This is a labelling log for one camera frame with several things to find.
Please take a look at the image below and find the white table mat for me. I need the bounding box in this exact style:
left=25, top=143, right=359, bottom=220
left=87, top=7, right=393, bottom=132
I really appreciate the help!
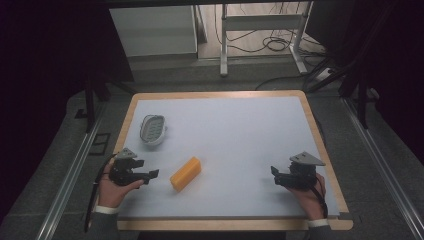
left=118, top=96, right=341, bottom=220

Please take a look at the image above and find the person's left hand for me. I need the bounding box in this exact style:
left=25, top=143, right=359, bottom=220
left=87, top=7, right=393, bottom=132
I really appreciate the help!
left=97, top=164, right=145, bottom=209

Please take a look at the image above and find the black metal stand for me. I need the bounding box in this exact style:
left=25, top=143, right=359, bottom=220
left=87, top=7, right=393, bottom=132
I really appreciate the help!
left=82, top=74, right=136, bottom=134
left=308, top=56, right=372, bottom=130

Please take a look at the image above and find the white cabinet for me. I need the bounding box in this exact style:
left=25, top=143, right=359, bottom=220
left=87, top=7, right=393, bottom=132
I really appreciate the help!
left=109, top=5, right=199, bottom=58

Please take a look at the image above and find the orange soap bar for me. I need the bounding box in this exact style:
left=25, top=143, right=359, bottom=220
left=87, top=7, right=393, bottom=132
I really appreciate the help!
left=169, top=156, right=203, bottom=193

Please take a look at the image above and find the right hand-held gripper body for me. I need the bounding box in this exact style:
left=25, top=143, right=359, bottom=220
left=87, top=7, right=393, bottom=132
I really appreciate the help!
left=283, top=151, right=326, bottom=191

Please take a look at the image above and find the person's right hand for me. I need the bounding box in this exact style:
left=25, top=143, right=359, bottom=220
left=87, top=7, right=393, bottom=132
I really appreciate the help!
left=285, top=172, right=328, bottom=222

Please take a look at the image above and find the white metal stand frame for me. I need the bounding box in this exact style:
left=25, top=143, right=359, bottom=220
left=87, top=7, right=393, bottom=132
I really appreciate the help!
left=219, top=1, right=314, bottom=78

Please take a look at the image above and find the aluminium rail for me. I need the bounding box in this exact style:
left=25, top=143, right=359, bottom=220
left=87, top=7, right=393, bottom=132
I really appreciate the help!
left=342, top=97, right=424, bottom=240
left=35, top=108, right=105, bottom=240

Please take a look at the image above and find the grey oval soap dish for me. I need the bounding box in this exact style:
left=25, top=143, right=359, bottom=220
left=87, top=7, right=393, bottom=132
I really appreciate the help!
left=139, top=114, right=168, bottom=147

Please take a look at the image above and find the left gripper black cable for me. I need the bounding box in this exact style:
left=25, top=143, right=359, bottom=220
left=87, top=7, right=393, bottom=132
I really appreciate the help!
left=83, top=152, right=119, bottom=234

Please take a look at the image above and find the white power strip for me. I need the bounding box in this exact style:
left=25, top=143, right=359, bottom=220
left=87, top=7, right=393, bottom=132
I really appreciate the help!
left=314, top=67, right=335, bottom=83

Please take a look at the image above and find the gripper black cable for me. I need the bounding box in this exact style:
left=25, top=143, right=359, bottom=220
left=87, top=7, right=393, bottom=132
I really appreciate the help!
left=309, top=175, right=330, bottom=220
left=83, top=152, right=119, bottom=234

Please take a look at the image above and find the dark curtain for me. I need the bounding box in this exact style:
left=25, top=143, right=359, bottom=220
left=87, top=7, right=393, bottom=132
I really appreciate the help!
left=304, top=0, right=424, bottom=166
left=0, top=0, right=134, bottom=224

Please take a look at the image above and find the tangle of black floor cables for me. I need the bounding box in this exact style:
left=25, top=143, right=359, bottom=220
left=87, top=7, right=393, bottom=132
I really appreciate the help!
left=214, top=2, right=329, bottom=68

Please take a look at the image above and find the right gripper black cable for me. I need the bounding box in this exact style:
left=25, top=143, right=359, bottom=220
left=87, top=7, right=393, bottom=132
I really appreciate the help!
left=309, top=175, right=330, bottom=220

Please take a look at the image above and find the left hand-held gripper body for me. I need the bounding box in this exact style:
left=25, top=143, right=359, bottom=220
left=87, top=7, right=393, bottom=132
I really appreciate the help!
left=109, top=147, right=139, bottom=187

